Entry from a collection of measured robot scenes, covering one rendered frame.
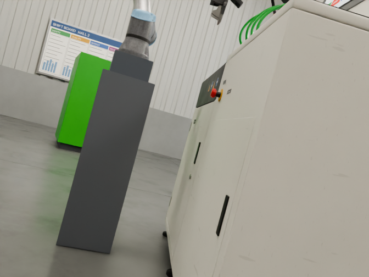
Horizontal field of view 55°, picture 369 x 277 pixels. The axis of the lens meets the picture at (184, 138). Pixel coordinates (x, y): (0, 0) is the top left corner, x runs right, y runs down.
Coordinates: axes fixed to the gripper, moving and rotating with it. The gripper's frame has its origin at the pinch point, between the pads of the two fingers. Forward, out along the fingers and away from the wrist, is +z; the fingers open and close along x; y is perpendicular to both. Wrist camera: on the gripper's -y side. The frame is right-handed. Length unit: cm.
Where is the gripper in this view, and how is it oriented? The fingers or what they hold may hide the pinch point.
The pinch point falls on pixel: (219, 22)
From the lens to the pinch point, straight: 191.4
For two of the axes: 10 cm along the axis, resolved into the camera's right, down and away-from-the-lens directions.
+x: 0.9, 0.4, -10.0
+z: -2.6, 9.7, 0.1
